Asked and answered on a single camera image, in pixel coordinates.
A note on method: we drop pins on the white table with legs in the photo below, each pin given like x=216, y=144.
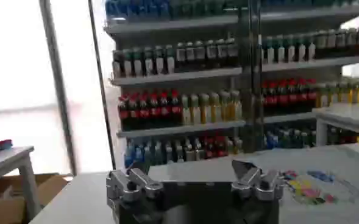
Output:
x=343, y=117

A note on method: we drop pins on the small white side table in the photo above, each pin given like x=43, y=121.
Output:
x=5, y=159

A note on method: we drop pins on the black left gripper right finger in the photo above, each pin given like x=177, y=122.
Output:
x=252, y=182

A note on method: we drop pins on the thin dark pole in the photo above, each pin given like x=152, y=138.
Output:
x=101, y=91

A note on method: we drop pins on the shelf rack with drink bottles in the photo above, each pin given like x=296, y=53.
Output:
x=197, y=100

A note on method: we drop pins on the brown cardboard box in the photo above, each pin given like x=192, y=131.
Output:
x=48, y=187

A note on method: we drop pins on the grey window frame post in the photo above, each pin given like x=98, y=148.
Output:
x=58, y=88

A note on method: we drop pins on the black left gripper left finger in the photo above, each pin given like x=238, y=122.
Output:
x=136, y=184

